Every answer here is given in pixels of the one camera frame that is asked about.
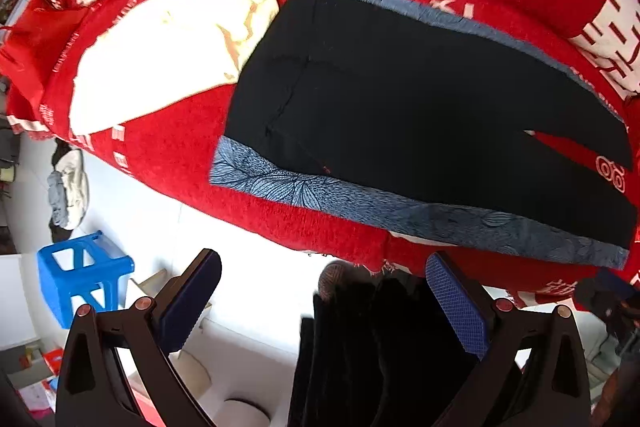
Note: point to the blue plastic stool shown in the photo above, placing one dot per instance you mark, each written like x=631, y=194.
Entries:
x=90, y=268

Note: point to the black pants with grey trim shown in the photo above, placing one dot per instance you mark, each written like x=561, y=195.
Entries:
x=394, y=115

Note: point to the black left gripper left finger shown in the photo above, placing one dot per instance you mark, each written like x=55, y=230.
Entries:
x=93, y=389

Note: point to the person's dark trousers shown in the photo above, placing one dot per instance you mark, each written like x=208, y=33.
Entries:
x=378, y=351

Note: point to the red blanket with white characters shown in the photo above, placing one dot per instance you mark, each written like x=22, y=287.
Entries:
x=173, y=149

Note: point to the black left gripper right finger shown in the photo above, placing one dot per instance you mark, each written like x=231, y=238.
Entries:
x=532, y=369

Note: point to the cream yellow cloth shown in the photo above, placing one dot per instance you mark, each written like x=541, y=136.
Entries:
x=161, y=52

